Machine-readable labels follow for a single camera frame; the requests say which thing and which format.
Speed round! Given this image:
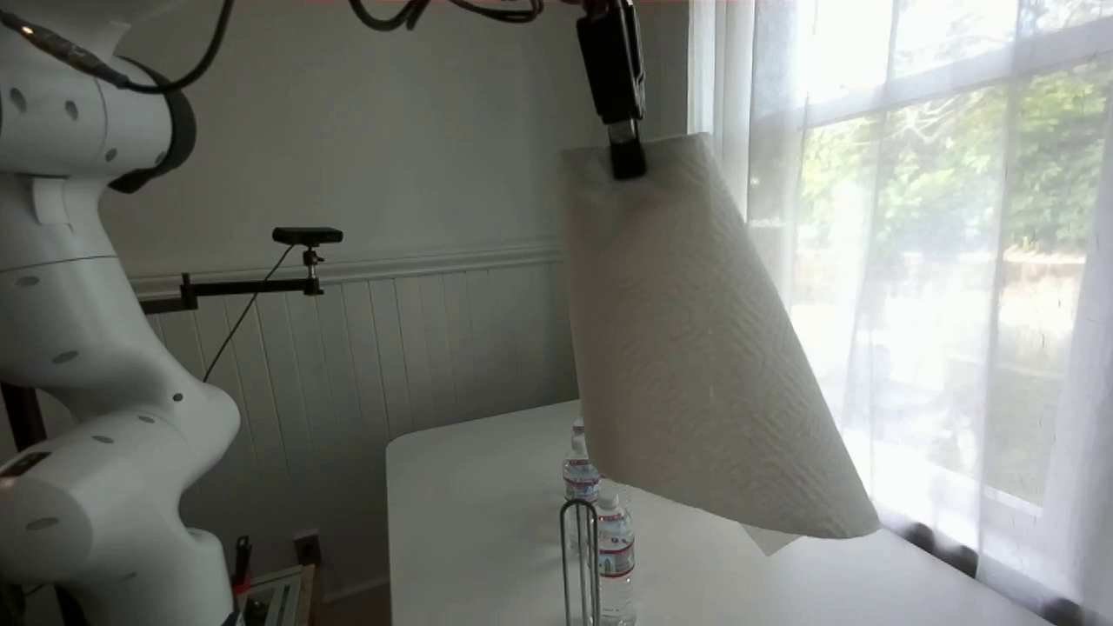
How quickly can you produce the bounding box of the clear plastic water bottle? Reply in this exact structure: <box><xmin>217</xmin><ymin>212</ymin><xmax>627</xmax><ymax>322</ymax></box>
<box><xmin>561</xmin><ymin>416</ymin><xmax>602</xmax><ymax>507</ymax></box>
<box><xmin>595</xmin><ymin>491</ymin><xmax>640</xmax><ymax>626</ymax></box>

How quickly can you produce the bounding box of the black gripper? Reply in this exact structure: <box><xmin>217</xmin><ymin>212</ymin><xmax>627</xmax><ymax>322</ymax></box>
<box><xmin>575</xmin><ymin>0</ymin><xmax>651</xmax><ymax>184</ymax></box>

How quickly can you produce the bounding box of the metal wire paper holder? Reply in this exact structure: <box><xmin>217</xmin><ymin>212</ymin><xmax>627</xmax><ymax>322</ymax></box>
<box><xmin>557</xmin><ymin>498</ymin><xmax>604</xmax><ymax>626</ymax></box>

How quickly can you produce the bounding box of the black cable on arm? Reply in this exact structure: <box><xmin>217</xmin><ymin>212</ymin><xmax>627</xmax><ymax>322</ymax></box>
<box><xmin>0</xmin><ymin>0</ymin><xmax>238</xmax><ymax>197</ymax></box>

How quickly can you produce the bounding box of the white kitchen paper roll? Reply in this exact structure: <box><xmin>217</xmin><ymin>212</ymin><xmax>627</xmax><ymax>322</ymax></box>
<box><xmin>561</xmin><ymin>132</ymin><xmax>882</xmax><ymax>557</ymax></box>

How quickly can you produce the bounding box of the framed picture on floor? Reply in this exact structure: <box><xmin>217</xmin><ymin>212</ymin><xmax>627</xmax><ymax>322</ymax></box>
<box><xmin>231</xmin><ymin>563</ymin><xmax>323</xmax><ymax>626</ymax></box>

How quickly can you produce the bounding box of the window with white frame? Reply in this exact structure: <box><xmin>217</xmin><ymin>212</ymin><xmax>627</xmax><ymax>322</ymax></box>
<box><xmin>750</xmin><ymin>0</ymin><xmax>1113</xmax><ymax>550</ymax></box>

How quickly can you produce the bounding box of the sheer white curtain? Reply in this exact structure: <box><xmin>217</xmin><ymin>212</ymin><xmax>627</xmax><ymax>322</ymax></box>
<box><xmin>689</xmin><ymin>0</ymin><xmax>1113</xmax><ymax>626</ymax></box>

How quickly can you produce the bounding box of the thin black camera cable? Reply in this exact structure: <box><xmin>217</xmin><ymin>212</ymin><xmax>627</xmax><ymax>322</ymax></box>
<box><xmin>200</xmin><ymin>242</ymin><xmax>295</xmax><ymax>387</ymax></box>

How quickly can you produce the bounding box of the black camera on boom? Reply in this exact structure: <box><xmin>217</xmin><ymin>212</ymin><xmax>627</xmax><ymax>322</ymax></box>
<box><xmin>273</xmin><ymin>221</ymin><xmax>348</xmax><ymax>251</ymax></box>

